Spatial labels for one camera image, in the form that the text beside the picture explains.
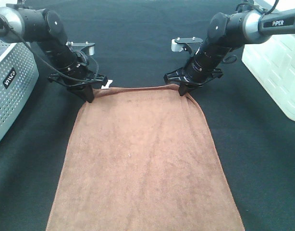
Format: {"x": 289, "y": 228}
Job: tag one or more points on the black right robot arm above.
{"x": 225, "y": 34}

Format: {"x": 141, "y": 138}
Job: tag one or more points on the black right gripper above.
{"x": 188, "y": 81}

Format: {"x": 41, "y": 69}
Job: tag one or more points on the brown microfibre towel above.
{"x": 142, "y": 159}

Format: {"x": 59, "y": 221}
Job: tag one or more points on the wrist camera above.
{"x": 184, "y": 44}
{"x": 87, "y": 47}

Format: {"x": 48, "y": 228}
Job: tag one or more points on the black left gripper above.
{"x": 84, "y": 82}

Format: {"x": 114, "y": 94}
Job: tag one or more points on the black table mat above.
{"x": 255, "y": 141}

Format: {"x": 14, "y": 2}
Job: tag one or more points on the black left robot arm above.
{"x": 73, "y": 64}

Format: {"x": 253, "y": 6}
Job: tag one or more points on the white plastic storage bin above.
{"x": 273, "y": 65}

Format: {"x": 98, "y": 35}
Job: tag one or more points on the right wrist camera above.
{"x": 184, "y": 44}

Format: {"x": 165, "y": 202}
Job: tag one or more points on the grey perforated laundry basket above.
{"x": 18, "y": 76}

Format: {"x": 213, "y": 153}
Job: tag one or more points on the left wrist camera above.
{"x": 87, "y": 47}

